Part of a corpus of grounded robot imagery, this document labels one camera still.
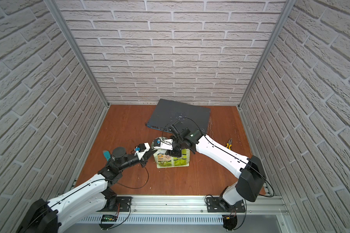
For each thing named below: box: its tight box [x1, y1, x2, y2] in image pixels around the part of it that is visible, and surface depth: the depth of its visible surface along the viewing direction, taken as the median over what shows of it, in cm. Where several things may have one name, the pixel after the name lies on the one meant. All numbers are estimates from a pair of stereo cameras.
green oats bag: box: [153, 148, 191, 169], surface depth 81 cm
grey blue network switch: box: [145, 98, 211, 135], surface depth 113 cm
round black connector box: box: [222, 215, 238, 231], surface depth 71 cm
